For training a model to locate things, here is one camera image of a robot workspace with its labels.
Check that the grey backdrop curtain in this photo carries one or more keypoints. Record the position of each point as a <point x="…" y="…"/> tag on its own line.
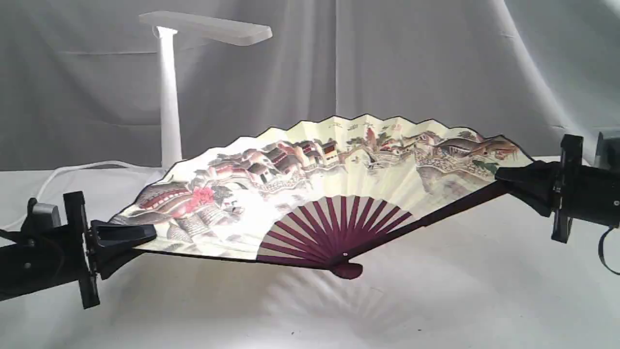
<point x="80" y="78"/>

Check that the white desk lamp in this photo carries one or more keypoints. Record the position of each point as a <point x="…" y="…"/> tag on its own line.
<point x="166" y="25"/>

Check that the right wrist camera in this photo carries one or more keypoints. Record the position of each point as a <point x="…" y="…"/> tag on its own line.
<point x="607" y="154"/>

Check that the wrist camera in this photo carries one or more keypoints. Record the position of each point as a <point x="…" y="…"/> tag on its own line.
<point x="40" y="217"/>
<point x="607" y="154"/>

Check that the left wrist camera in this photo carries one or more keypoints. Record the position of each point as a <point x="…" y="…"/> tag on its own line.
<point x="40" y="217"/>

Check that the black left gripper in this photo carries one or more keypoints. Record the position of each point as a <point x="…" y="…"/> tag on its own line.
<point x="33" y="263"/>

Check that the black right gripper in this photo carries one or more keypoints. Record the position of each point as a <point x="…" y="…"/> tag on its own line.
<point x="578" y="191"/>

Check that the painted paper folding fan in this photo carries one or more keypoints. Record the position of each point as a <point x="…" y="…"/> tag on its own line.
<point x="318" y="194"/>

